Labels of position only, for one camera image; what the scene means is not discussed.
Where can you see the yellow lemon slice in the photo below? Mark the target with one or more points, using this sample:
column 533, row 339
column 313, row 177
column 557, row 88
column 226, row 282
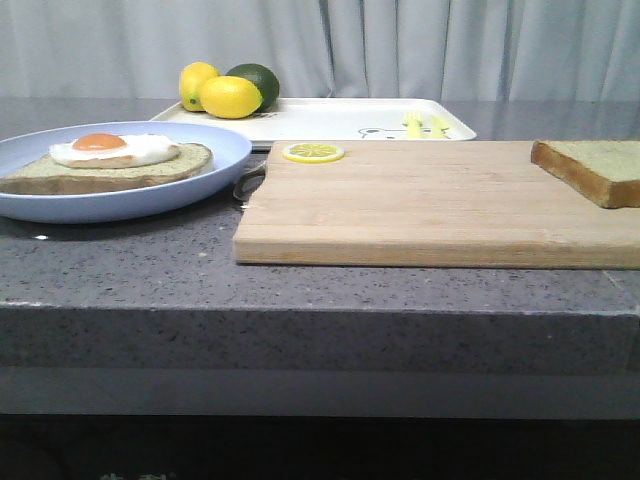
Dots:
column 313, row 152

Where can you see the green lime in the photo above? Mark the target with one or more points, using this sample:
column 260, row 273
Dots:
column 264, row 80

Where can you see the fried egg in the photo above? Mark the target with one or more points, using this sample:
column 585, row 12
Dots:
column 106, row 150

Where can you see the white bear print tray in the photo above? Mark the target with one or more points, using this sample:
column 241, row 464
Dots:
column 306, row 119

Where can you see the light blue round plate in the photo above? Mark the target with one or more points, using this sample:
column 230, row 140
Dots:
column 230, row 154

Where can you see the metal cutting board handle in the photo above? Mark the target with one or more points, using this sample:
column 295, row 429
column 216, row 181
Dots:
column 249, row 181

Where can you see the yellow plastic fork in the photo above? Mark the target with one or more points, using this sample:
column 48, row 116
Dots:
column 413, row 122

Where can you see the wooden cutting board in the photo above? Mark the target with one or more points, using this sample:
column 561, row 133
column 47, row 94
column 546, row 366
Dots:
column 429, row 204

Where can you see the grey curtain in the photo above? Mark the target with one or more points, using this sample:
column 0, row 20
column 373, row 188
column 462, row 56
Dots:
column 445, row 50

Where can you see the back yellow lemon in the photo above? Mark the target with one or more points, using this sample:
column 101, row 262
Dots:
column 192, row 78

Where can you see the yellow plastic knife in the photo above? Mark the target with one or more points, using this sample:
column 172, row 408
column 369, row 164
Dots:
column 438, row 127

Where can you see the bread slice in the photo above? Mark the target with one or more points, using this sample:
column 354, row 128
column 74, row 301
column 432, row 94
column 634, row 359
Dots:
column 45, row 176
column 604, row 171

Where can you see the front yellow lemon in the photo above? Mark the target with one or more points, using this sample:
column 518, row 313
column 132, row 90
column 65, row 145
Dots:
column 230, row 97

